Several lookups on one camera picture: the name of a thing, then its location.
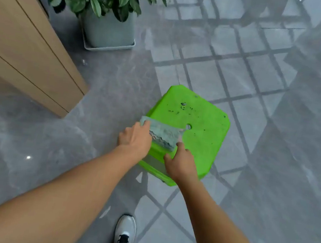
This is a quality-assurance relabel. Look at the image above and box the person's right hand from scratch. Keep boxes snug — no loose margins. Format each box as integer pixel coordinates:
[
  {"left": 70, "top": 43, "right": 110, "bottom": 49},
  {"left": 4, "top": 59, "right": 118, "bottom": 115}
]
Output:
[{"left": 161, "top": 140, "right": 203, "bottom": 186}]

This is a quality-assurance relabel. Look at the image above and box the person's left hand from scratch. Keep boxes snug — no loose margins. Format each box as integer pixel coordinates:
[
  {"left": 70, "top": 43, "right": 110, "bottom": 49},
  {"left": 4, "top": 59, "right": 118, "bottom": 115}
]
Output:
[{"left": 115, "top": 117, "right": 155, "bottom": 163}]

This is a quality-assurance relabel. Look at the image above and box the teal cleaning cloth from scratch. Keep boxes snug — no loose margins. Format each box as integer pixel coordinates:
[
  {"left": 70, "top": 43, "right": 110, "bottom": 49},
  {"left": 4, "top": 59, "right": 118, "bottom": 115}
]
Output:
[{"left": 136, "top": 116, "right": 186, "bottom": 154}]

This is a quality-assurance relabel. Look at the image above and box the light wooden cabinet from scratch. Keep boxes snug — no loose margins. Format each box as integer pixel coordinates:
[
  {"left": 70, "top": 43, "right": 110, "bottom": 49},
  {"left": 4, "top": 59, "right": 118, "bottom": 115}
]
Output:
[{"left": 0, "top": 0, "right": 100, "bottom": 121}]

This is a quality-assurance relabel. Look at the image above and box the person's left forearm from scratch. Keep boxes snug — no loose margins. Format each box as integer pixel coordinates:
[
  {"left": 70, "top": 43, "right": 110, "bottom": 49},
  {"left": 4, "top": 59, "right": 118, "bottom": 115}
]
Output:
[{"left": 0, "top": 130, "right": 143, "bottom": 243}]

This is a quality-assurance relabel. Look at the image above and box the person's right forearm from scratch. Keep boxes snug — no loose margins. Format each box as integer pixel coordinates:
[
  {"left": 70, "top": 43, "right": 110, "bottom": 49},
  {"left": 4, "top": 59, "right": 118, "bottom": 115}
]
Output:
[{"left": 169, "top": 177, "right": 288, "bottom": 243}]

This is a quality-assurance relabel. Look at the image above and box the green plastic stool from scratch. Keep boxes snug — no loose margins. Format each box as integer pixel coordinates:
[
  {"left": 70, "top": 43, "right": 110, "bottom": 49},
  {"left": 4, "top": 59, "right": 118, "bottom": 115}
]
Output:
[{"left": 135, "top": 81, "right": 235, "bottom": 193}]

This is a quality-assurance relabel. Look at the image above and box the white sneaker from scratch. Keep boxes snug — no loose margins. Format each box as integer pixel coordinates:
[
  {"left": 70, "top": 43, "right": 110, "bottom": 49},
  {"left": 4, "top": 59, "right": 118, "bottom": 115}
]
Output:
[{"left": 113, "top": 213, "right": 139, "bottom": 243}]

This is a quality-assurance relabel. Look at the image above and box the pale green pot tray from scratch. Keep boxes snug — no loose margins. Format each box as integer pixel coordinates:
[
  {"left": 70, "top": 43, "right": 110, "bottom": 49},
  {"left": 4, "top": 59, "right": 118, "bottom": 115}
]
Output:
[{"left": 79, "top": 28, "right": 137, "bottom": 56}]

